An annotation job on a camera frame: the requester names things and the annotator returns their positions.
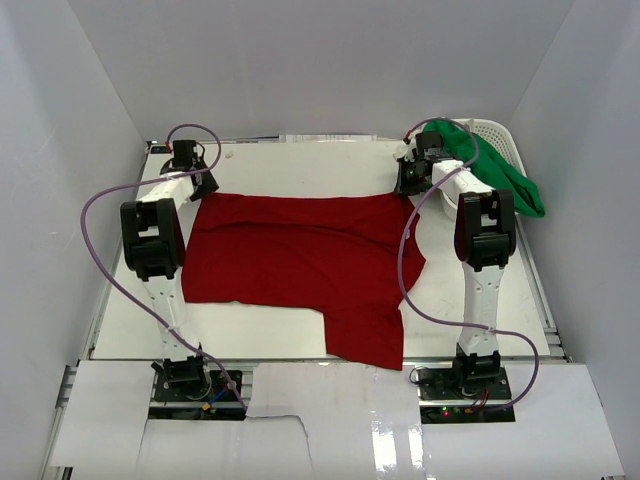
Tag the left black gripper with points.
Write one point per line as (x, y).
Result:
(205, 185)

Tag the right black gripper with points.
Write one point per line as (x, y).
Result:
(405, 182)

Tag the green t shirt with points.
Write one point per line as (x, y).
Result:
(495, 170)

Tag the red t shirt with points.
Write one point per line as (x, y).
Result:
(349, 259)

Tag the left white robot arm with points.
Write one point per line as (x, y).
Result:
(154, 249)

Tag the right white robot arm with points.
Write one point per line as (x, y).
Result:
(484, 240)

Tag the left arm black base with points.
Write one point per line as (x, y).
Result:
(189, 390)

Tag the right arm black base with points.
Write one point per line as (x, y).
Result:
(443, 402)

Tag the white t shirt in basket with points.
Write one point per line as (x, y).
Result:
(403, 153)

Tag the black label sticker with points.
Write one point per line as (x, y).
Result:
(159, 149)

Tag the white plastic laundry basket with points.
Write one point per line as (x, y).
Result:
(500, 145)

